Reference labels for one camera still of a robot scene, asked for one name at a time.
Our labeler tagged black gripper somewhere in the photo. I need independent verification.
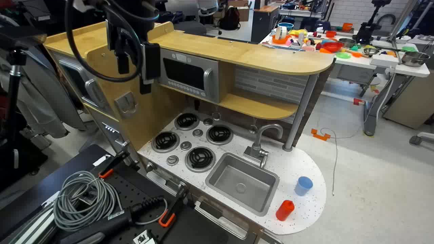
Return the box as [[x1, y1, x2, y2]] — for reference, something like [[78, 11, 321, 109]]
[[104, 0, 162, 95]]

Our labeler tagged orange plastic cup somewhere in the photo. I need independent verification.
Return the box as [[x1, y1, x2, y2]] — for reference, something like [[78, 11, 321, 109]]
[[274, 200, 295, 223]]

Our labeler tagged metal toy sink basin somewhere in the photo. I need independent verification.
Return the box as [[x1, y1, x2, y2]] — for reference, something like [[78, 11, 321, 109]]
[[203, 152, 280, 217]]

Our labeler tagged grey dispenser panel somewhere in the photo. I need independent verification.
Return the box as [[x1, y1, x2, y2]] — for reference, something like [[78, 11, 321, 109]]
[[112, 91, 138, 120]]

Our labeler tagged grey toy microwave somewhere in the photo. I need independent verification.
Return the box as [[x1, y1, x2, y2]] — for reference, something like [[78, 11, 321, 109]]
[[158, 48, 221, 105]]

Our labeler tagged black coil stove burner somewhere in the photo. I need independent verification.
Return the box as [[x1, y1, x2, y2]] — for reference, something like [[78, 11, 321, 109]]
[[205, 124, 234, 147], [173, 111, 200, 132], [150, 130, 181, 153], [183, 145, 217, 174]]

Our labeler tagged wooden toy kitchen unit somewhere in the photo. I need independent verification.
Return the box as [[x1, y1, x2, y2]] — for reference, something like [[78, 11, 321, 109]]
[[43, 19, 336, 244]]

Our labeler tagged grey toy faucet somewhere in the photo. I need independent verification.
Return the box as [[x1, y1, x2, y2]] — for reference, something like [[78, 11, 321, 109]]
[[243, 122, 285, 168]]

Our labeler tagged black perforated robot table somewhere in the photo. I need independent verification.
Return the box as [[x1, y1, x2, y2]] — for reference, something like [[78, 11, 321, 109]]
[[0, 143, 255, 244]]

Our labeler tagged grey kitchen support pole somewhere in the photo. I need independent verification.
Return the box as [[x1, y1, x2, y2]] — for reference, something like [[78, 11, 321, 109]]
[[282, 73, 320, 153]]

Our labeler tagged red bowl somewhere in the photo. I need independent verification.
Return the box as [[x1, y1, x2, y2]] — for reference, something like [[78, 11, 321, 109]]
[[320, 41, 346, 54]]

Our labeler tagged blue plastic cup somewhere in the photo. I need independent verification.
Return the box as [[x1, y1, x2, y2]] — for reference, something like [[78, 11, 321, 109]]
[[293, 175, 314, 198]]

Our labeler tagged black stand on table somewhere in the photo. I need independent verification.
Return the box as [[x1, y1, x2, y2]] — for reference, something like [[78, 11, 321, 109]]
[[354, 0, 393, 46]]

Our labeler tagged white background work table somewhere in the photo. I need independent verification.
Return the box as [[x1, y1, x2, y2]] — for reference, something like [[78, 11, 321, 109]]
[[262, 26, 431, 139]]

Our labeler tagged metal bowl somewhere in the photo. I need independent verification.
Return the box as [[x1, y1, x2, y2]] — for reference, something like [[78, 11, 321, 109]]
[[400, 50, 428, 69]]

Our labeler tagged beige cabinet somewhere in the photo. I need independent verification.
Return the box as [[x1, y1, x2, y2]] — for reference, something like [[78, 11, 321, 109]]
[[382, 71, 434, 130]]

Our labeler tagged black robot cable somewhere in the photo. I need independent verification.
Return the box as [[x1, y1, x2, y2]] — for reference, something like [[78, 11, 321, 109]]
[[63, 0, 146, 84]]

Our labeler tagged black clamp orange handle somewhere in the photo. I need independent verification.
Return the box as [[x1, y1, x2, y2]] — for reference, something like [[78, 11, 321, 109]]
[[157, 185, 191, 229], [96, 151, 131, 182]]

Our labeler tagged black camera tripod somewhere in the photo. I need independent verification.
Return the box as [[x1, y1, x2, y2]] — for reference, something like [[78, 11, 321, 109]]
[[0, 45, 49, 182]]

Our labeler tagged coiled grey cable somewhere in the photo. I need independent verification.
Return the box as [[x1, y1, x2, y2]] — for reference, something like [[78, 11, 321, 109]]
[[53, 170, 125, 235]]

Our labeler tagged orange bracket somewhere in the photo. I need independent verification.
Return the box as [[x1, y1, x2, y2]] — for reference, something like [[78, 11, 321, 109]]
[[309, 128, 332, 143]]

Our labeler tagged thin grey floor cable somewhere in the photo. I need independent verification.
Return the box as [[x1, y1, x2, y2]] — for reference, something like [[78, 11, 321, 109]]
[[328, 129, 340, 197]]

